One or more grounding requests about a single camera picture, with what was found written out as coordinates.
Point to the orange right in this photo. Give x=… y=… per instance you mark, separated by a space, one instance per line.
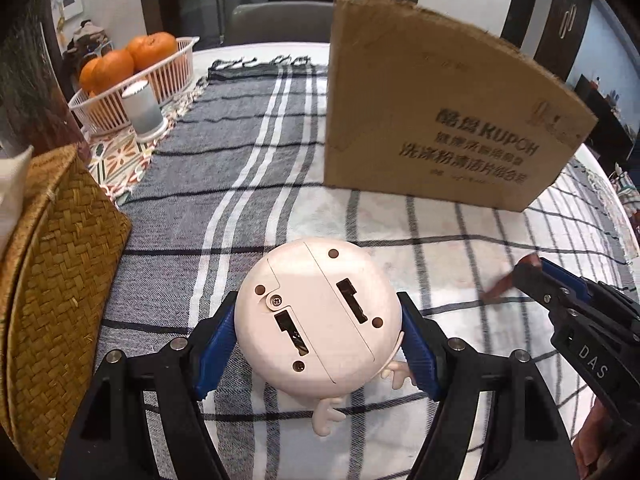
x=149 y=50

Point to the small white bottle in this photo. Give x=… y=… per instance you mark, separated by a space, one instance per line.
x=144 y=111

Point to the white shoe rack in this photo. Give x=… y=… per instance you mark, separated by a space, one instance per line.
x=89 y=41

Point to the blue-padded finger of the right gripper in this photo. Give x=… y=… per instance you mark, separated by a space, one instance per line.
x=573 y=283

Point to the person right hand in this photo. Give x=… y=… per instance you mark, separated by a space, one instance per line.
x=597 y=446

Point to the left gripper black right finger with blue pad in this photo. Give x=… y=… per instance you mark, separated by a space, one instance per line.
x=525 y=435

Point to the grey dining chair left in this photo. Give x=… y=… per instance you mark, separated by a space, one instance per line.
x=280 y=21

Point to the brown cardboard box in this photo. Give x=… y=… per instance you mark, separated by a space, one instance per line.
x=420 y=104

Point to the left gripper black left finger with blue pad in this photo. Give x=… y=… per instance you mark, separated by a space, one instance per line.
x=111 y=438

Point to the woven yellow tissue box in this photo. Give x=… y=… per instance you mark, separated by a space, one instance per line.
x=56 y=276

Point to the orange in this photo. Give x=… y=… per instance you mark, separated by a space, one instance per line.
x=149 y=50
x=112 y=69
x=86 y=75

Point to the orange front middle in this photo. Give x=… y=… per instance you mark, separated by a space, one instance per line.
x=112 y=69

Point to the pink toy figure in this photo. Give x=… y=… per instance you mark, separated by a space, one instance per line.
x=318 y=319

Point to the patterned floral table mat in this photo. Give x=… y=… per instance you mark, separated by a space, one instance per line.
x=119 y=162

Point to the grey plaid table cloth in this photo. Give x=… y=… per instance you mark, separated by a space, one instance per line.
x=242 y=173

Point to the glass vase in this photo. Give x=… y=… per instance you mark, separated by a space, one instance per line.
x=34 y=112

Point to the orange front left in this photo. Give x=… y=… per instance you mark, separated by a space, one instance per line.
x=86 y=75

